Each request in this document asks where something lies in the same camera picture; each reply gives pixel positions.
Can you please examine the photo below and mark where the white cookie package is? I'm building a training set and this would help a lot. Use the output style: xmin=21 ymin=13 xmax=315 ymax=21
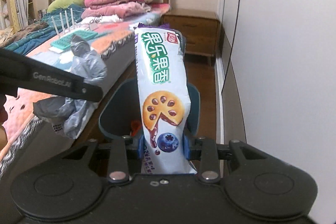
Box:
xmin=134 ymin=24 xmax=196 ymax=174

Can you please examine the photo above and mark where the grey plastic bag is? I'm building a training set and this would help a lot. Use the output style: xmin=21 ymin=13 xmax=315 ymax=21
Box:
xmin=33 ymin=35 xmax=108 ymax=139

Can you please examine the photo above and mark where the dark green trash bin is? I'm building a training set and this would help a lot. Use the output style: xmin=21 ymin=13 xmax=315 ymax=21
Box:
xmin=98 ymin=78 xmax=201 ymax=140

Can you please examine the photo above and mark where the orange foam net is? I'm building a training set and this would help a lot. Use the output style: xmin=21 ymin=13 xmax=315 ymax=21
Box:
xmin=130 ymin=120 xmax=142 ymax=137

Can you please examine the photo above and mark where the teal plastic rack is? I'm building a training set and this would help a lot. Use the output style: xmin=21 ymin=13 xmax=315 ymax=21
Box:
xmin=49 ymin=9 xmax=98 ymax=53

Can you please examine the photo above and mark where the teal blue quilt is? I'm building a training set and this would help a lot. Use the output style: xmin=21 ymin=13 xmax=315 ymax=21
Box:
xmin=4 ymin=4 xmax=84 ymax=55

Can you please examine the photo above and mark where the green pillow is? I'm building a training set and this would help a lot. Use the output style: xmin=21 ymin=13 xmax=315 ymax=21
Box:
xmin=47 ymin=0 xmax=85 ymax=13

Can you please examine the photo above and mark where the wooden nightstand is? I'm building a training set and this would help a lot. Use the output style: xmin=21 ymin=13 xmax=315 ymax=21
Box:
xmin=162 ymin=9 xmax=220 ymax=65

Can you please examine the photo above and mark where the pink folded quilt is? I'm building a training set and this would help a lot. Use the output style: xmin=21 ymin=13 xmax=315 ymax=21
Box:
xmin=81 ymin=0 xmax=154 ymax=19

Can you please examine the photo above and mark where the white wardrobe door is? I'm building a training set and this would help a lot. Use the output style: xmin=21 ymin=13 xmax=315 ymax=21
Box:
xmin=222 ymin=0 xmax=335 ymax=223

